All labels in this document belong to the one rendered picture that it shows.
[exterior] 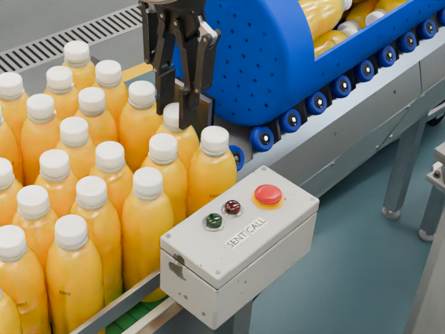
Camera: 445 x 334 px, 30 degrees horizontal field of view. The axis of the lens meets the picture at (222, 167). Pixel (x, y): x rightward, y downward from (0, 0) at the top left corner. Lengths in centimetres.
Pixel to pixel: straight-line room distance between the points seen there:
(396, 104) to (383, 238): 98
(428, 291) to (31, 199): 76
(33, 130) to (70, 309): 29
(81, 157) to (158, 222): 16
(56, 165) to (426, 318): 77
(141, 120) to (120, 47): 215
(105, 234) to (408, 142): 155
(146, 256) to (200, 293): 14
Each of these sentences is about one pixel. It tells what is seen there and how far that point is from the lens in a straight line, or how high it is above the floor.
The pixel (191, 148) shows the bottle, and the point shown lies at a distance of 122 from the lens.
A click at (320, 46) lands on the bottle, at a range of 144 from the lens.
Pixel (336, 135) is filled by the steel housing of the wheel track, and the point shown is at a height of 88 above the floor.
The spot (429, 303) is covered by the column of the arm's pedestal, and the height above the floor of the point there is 71.
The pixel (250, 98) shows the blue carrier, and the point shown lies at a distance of 138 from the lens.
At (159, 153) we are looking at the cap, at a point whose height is 111.
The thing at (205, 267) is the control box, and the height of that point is 110.
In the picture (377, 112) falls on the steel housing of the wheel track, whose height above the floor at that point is 86.
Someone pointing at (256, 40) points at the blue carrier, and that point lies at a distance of 132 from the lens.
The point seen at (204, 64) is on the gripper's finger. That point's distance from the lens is 110.
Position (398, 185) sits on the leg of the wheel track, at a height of 15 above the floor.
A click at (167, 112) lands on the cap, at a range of 120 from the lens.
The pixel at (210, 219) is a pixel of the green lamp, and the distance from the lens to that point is 105.
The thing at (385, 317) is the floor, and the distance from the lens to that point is 245.
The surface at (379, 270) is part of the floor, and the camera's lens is 256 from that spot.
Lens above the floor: 184
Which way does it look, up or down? 41 degrees down
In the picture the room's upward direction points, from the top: 4 degrees clockwise
